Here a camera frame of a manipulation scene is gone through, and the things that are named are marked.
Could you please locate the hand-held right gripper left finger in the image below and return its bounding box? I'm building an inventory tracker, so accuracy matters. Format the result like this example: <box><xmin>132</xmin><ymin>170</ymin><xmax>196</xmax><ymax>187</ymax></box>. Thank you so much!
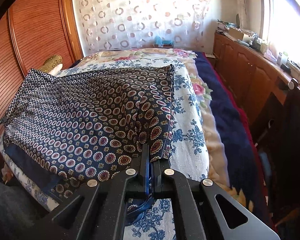
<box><xmin>51</xmin><ymin>144</ymin><xmax>152</xmax><ymax>240</ymax></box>

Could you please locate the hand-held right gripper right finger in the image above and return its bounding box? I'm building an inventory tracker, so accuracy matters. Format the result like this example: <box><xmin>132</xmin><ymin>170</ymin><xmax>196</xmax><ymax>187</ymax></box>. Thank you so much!
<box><xmin>152</xmin><ymin>159</ymin><xmax>280</xmax><ymax>240</ymax></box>

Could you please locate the navy circle-print shirt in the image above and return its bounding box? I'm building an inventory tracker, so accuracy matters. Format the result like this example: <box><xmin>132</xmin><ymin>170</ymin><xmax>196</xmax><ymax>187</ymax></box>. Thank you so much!
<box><xmin>2</xmin><ymin>64</ymin><xmax>175</xmax><ymax>230</ymax></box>

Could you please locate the white blue-floral bedsheet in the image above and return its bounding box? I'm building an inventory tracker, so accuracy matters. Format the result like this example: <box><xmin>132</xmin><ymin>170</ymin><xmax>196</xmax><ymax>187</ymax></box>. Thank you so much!
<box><xmin>0</xmin><ymin>61</ymin><xmax>210</xmax><ymax>240</ymax></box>

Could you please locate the gold patterned pillow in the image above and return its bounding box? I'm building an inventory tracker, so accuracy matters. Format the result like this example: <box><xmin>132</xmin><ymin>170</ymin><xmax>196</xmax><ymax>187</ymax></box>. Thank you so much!
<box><xmin>37</xmin><ymin>54</ymin><xmax>63</xmax><ymax>73</ymax></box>

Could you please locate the navy blanket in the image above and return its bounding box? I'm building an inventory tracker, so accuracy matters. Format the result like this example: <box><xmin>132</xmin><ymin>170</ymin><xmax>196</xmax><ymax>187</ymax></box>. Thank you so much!
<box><xmin>195</xmin><ymin>51</ymin><xmax>268</xmax><ymax>220</ymax></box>

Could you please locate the wooden slatted wardrobe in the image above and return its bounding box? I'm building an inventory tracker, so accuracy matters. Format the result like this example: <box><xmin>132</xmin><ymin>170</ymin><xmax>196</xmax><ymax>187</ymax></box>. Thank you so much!
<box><xmin>0</xmin><ymin>0</ymin><xmax>84</xmax><ymax>160</ymax></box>

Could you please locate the pink floral quilt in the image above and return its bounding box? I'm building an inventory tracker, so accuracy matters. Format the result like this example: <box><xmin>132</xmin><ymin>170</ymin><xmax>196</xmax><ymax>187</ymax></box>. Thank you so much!
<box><xmin>80</xmin><ymin>48</ymin><xmax>255</xmax><ymax>213</ymax></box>

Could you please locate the wooden cabinet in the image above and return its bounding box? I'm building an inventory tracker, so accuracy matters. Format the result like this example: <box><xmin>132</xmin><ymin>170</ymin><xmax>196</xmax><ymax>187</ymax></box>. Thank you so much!
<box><xmin>212</xmin><ymin>31</ymin><xmax>300</xmax><ymax>140</ymax></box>

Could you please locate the sheer circle-pattern curtain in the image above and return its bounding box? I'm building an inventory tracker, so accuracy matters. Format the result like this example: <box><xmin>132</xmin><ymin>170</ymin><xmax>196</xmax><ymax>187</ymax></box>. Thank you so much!
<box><xmin>71</xmin><ymin>0</ymin><xmax>212</xmax><ymax>54</ymax></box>

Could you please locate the cardboard box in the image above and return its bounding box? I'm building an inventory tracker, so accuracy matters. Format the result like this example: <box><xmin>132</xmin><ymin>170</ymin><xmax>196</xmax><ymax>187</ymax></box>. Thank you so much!
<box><xmin>229</xmin><ymin>27</ymin><xmax>255</xmax><ymax>42</ymax></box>

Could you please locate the pink tissue pack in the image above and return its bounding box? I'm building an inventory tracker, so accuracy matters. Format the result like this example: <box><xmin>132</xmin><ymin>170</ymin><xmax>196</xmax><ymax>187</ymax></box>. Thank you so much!
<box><xmin>264</xmin><ymin>50</ymin><xmax>278</xmax><ymax>62</ymax></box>

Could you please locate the stack of papers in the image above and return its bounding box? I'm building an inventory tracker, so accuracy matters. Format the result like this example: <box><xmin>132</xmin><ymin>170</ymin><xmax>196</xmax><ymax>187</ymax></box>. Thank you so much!
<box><xmin>216</xmin><ymin>20</ymin><xmax>238</xmax><ymax>33</ymax></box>

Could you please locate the pale window curtain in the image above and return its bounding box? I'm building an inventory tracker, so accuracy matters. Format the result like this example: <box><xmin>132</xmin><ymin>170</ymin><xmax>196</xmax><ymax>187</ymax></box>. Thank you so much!
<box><xmin>234</xmin><ymin>0</ymin><xmax>250</xmax><ymax>30</ymax></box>

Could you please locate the wooden-framed window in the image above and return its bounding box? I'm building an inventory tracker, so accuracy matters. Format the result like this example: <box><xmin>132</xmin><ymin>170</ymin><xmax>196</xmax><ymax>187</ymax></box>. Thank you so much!
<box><xmin>259</xmin><ymin>0</ymin><xmax>300</xmax><ymax>68</ymax></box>

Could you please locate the black frame with white knob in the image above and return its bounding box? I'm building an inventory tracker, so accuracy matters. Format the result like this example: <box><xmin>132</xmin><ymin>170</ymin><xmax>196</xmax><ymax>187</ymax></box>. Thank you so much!
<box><xmin>272</xmin><ymin>79</ymin><xmax>300</xmax><ymax>230</ymax></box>

